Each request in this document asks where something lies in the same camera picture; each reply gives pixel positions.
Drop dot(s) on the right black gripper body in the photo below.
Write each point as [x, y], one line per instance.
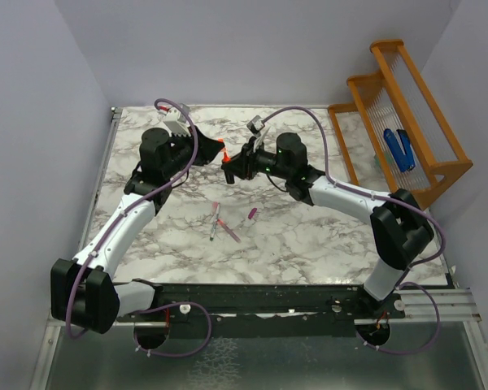
[260, 162]

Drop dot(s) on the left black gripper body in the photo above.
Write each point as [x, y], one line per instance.
[183, 151]

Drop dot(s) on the black orange highlighter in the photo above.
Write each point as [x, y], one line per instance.
[226, 157]

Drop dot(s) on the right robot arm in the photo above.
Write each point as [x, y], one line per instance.
[400, 229]

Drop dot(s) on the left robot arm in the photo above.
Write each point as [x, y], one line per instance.
[81, 289]

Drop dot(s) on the purple pen cap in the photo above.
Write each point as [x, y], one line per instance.
[252, 213]

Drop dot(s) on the white multicolour pen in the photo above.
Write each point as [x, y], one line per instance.
[214, 223]

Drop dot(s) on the pink marker pen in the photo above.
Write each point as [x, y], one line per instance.
[228, 230]

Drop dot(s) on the orange wooden rack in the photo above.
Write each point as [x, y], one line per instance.
[396, 97]

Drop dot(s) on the blue stapler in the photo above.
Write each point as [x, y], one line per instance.
[401, 149]

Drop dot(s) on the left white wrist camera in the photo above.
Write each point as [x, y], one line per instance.
[175, 122]

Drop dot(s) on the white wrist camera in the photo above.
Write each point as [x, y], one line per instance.
[175, 122]
[258, 128]

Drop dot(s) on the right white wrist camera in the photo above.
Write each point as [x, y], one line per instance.
[258, 128]

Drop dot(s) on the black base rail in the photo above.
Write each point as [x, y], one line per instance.
[263, 311]

